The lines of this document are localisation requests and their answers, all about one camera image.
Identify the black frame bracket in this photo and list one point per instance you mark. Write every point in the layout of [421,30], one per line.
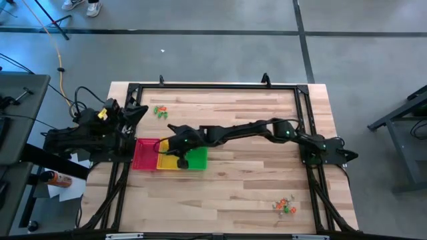
[266,80]
[161,80]

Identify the orange spray can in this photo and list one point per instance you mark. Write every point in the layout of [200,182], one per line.
[56,179]

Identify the red plastic basket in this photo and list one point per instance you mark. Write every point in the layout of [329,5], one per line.
[145,155]

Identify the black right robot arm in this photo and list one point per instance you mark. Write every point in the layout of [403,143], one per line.
[240,130]

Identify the green plastic basket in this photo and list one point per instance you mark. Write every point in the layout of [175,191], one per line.
[198,160]

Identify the yellow tape label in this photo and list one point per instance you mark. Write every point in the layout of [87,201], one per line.
[102,114]

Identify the small black round cap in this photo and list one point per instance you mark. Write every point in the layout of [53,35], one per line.
[32,226]

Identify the grey side table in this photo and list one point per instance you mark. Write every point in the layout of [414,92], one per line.
[23,133]

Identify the black aluminium table frame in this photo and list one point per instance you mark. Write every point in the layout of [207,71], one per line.
[217,86]

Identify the black tripod stand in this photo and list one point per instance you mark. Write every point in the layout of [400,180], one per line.
[52,20]

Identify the yellow plastic basket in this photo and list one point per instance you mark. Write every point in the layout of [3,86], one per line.
[165,163]

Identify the grey rolling table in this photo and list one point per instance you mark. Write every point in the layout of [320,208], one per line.
[400,110]

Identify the black metal beam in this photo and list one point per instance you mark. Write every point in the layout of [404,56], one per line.
[53,161]

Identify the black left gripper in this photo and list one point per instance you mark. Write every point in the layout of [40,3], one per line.
[116,120]

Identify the silver metal bracket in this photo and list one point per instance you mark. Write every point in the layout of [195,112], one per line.
[310,237]
[123,236]

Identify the white paper sheets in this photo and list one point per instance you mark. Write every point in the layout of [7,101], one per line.
[71,193]

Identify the small green Halloween decoration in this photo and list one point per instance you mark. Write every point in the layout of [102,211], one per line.
[160,115]
[286,209]
[155,109]
[165,115]

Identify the person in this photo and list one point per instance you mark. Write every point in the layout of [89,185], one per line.
[94,8]

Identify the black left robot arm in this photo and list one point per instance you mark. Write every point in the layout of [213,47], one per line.
[73,140]

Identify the black clamp tool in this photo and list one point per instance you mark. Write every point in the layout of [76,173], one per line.
[8,101]

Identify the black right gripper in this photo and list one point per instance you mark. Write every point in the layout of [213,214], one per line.
[183,143]

